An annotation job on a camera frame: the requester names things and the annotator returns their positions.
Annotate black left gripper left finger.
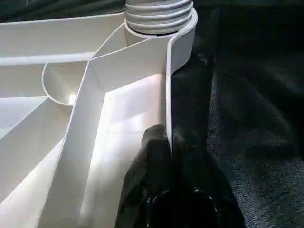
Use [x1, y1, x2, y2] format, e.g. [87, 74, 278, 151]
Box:
[114, 124, 174, 228]

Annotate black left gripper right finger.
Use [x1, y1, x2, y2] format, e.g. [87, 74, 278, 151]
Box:
[171, 128, 247, 228]

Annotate white plastic table top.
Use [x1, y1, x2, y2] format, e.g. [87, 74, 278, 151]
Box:
[0, 7, 198, 228]

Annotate white plastic table leg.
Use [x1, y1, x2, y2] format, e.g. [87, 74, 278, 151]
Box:
[123, 0, 195, 36]

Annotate black mat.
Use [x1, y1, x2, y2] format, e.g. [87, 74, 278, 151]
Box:
[169, 0, 304, 228]

